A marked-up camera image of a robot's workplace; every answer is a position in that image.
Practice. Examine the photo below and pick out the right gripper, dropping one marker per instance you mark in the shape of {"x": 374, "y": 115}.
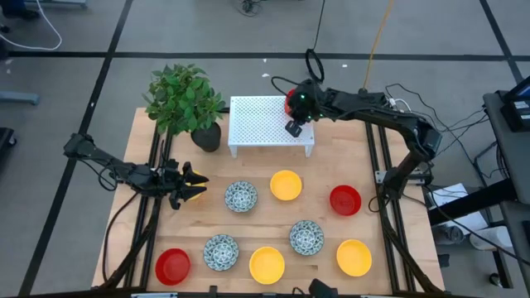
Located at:
{"x": 306, "y": 103}

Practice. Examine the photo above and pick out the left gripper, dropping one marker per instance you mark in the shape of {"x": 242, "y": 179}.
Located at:
{"x": 172, "y": 182}

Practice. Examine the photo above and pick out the red mini bowl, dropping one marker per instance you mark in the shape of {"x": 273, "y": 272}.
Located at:
{"x": 172, "y": 267}
{"x": 345, "y": 200}
{"x": 287, "y": 103}

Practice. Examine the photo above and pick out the teal patterned ceramic bowl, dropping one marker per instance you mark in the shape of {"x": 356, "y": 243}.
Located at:
{"x": 241, "y": 196}
{"x": 221, "y": 252}
{"x": 306, "y": 237}

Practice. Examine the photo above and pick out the yellow mini bowl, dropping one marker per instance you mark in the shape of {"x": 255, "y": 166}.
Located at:
{"x": 354, "y": 257}
{"x": 266, "y": 265}
{"x": 285, "y": 185}
{"x": 194, "y": 185}

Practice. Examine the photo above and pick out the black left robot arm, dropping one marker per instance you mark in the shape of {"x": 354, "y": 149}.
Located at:
{"x": 95, "y": 154}

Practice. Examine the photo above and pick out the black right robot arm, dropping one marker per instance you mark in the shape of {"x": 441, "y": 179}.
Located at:
{"x": 372, "y": 108}

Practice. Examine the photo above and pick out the white perforated metal rack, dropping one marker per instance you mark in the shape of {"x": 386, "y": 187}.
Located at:
{"x": 256, "y": 120}

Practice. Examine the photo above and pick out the green plant in black pot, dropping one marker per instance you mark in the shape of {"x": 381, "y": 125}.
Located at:
{"x": 182, "y": 99}

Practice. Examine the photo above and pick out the white power plug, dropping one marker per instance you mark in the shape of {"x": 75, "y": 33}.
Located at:
{"x": 399, "y": 103}

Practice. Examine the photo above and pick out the black table clamp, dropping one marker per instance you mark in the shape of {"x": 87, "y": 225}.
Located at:
{"x": 213, "y": 290}

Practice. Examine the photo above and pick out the white paper sheet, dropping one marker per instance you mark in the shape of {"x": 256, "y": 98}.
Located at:
{"x": 449, "y": 194}

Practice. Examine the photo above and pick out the black desk crossbar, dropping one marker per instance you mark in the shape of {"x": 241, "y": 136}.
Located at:
{"x": 472, "y": 203}

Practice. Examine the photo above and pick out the grey desk foot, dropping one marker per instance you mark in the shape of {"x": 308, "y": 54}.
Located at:
{"x": 18, "y": 98}

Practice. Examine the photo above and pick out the grey round object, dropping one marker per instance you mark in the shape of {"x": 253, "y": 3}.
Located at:
{"x": 451, "y": 235}

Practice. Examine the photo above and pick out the black monitor device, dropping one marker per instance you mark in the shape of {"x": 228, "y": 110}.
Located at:
{"x": 517, "y": 111}

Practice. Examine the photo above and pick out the grey desk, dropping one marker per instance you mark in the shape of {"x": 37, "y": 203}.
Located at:
{"x": 513, "y": 157}

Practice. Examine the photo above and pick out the grey desk leg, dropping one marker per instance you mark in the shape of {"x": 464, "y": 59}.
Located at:
{"x": 58, "y": 2}

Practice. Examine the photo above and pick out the white roll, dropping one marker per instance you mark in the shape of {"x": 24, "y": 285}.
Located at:
{"x": 492, "y": 238}

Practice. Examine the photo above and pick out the person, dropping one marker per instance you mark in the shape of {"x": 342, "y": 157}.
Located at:
{"x": 20, "y": 10}

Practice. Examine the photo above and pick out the black caster wheel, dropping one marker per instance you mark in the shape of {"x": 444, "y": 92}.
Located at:
{"x": 496, "y": 280}

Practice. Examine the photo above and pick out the black aluminium frame rail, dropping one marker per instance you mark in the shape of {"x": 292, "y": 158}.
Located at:
{"x": 385, "y": 145}
{"x": 130, "y": 265}
{"x": 372, "y": 145}
{"x": 146, "y": 265}

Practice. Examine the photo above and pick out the black diagonal frame brace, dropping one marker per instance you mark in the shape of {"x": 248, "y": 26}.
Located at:
{"x": 418, "y": 265}
{"x": 123, "y": 256}

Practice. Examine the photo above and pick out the black table edge rail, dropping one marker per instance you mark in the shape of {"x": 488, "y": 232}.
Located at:
{"x": 248, "y": 295}

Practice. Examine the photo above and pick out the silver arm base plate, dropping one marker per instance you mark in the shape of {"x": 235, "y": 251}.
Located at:
{"x": 420, "y": 177}

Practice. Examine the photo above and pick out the black table-level camera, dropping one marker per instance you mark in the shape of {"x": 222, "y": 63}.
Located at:
{"x": 321, "y": 289}

